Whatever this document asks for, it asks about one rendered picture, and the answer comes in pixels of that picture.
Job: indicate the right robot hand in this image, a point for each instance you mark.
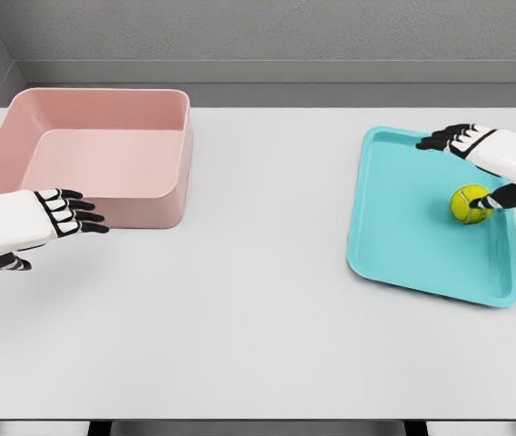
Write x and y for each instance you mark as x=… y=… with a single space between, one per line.
x=503 y=156

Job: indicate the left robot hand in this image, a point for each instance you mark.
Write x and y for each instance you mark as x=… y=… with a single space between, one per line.
x=12 y=222

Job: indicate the yellow tennis ball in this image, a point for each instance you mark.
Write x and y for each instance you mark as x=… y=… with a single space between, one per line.
x=464 y=206

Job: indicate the blue tray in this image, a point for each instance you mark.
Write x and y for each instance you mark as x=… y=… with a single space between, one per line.
x=421 y=236

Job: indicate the pink basket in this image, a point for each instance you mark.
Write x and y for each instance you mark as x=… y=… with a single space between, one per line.
x=103 y=150

